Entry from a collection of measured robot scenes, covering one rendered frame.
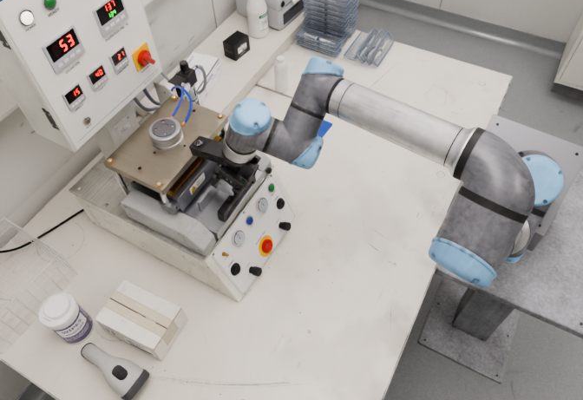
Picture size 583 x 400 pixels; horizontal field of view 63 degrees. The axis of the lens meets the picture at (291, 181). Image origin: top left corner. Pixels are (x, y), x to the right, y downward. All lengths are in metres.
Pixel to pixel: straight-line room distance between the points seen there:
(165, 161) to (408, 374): 1.35
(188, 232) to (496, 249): 0.69
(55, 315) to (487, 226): 0.98
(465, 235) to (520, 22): 2.78
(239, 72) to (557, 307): 1.30
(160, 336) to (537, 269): 1.04
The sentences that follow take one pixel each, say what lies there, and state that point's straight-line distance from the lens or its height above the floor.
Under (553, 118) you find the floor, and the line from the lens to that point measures 3.13.
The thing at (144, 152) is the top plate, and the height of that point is 1.11.
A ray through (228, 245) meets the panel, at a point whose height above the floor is 0.90.
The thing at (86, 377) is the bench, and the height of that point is 0.75.
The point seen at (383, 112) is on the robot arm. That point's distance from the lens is 0.88.
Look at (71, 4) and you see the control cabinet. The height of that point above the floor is 1.45.
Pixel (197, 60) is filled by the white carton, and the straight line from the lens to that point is 1.83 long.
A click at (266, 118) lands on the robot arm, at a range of 0.93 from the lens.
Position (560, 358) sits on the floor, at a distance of 2.31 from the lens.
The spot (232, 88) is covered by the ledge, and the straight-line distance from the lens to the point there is 1.80.
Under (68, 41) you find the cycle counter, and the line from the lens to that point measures 1.09.
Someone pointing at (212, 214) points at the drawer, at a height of 0.97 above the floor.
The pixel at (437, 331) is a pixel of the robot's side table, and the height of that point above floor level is 0.01.
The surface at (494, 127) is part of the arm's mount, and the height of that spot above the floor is 1.00.
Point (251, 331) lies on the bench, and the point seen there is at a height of 0.75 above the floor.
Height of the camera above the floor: 1.97
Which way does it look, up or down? 53 degrees down
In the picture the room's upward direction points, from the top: 2 degrees counter-clockwise
